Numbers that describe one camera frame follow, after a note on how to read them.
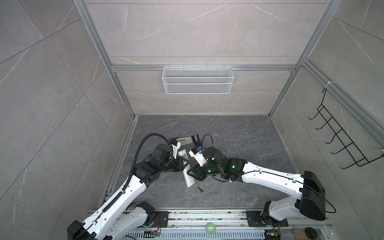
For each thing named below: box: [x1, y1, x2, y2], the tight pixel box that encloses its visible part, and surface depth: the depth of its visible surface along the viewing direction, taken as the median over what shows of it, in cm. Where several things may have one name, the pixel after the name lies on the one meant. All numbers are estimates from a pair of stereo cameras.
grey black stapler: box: [175, 136, 193, 146], surface depth 106 cm
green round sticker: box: [205, 222, 217, 235], surface depth 73 cm
